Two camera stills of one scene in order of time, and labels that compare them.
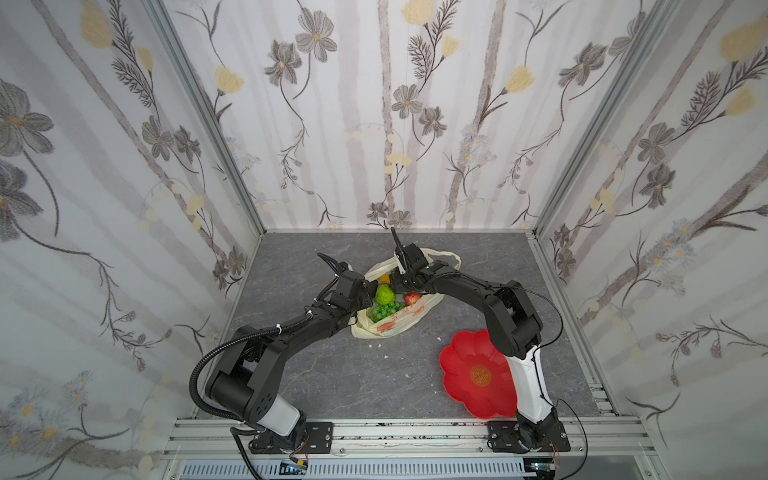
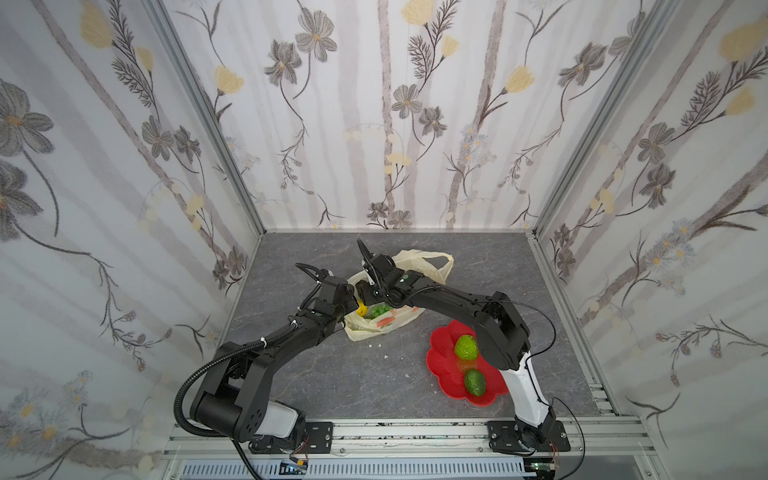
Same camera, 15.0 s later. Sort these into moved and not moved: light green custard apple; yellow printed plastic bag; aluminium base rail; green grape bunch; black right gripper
Moved: light green custard apple; yellow printed plastic bag; black right gripper
Not moved: aluminium base rail; green grape bunch
